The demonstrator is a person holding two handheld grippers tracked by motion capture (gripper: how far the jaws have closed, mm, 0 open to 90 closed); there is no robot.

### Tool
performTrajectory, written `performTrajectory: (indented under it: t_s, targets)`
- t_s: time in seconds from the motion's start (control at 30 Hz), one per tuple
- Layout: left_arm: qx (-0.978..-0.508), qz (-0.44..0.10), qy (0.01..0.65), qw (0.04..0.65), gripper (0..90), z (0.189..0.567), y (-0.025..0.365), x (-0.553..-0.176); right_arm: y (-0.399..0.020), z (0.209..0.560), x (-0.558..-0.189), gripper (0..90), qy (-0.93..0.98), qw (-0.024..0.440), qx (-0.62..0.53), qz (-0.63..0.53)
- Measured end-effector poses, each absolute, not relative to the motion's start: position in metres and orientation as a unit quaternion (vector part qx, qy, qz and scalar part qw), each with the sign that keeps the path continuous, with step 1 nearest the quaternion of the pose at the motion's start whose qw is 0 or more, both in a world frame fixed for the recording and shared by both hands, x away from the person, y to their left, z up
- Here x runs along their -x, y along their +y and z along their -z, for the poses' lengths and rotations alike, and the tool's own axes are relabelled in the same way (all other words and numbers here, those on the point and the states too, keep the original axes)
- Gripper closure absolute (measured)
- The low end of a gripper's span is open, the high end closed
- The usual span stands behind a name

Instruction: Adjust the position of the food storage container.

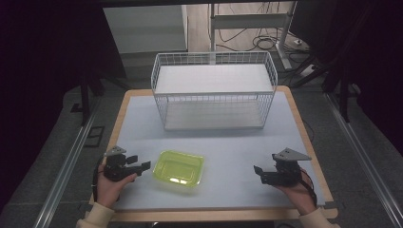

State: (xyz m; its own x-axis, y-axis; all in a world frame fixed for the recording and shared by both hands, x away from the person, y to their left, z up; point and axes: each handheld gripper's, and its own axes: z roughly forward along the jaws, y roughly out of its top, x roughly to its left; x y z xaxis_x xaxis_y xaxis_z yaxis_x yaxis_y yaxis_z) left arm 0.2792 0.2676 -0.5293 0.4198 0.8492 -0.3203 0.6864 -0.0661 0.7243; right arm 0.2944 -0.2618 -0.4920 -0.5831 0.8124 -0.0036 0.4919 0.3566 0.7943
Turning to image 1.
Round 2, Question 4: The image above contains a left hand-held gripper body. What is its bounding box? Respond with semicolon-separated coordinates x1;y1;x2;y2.
103;144;138;182

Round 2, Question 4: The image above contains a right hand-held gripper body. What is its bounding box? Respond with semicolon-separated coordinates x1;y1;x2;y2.
260;147;313;187

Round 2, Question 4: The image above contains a green plastic tray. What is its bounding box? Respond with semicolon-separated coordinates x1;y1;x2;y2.
152;149;205;188

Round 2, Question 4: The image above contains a white wire basket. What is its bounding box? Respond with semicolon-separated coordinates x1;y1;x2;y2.
150;50;278;131

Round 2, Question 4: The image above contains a person's left hand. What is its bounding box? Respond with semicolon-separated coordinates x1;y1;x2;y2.
96;163;138;209

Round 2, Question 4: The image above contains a person's right hand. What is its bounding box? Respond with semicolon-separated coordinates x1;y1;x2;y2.
274;169;317;217

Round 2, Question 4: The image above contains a black stand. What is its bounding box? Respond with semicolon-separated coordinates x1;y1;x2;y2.
291;53;362;124
69;70;134;127

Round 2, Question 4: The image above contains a white power strip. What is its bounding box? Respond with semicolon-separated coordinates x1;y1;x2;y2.
298;64;319;79

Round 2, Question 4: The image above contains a white cabinet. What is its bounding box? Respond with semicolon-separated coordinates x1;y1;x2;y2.
103;4;189;55

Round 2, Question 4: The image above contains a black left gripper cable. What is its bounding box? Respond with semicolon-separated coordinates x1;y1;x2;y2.
91;154;107;203

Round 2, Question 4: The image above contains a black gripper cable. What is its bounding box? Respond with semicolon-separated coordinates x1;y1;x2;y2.
297;167;318;207
91;154;107;203

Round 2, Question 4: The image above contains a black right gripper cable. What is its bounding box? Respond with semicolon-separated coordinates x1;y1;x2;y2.
297;167;318;207

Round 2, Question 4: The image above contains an aluminium floor rail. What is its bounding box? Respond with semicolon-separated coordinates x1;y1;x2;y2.
32;94;104;228
323;91;403;228

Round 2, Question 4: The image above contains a tangle of floor cables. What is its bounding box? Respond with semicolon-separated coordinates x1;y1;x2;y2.
208;2;313;65

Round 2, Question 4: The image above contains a white metal desk frame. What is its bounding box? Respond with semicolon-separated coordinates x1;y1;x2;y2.
208;2;298;71

